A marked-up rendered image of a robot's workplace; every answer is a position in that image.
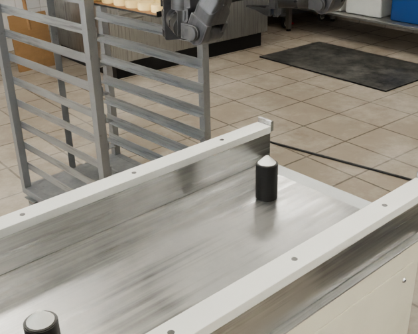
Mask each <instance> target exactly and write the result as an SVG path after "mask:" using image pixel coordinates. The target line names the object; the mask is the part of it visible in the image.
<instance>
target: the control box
mask: <svg viewBox="0 0 418 334"><path fill-rule="evenodd" d="M278 175H281V176H283V177H286V178H288V179H290V180H293V181H295V182H298V183H300V184H302V185H304V186H307V187H309V188H312V189H314V190H316V191H318V192H321V193H324V194H326V195H329V196H330V197H333V198H336V199H338V200H340V201H343V202H345V203H348V204H350V205H353V206H354V207H357V208H359V209H362V208H364V207H365V206H367V205H369V204H371V202H370V201H367V200H364V199H362V198H360V197H357V196H355V195H352V194H349V193H347V192H344V191H342V190H339V189H338V188H335V187H332V186H329V185H328V184H325V183H322V182H320V181H318V180H315V179H313V178H310V177H308V176H305V175H303V174H300V173H298V172H296V171H293V170H290V169H288V168H286V167H283V166H280V165H278Z"/></svg>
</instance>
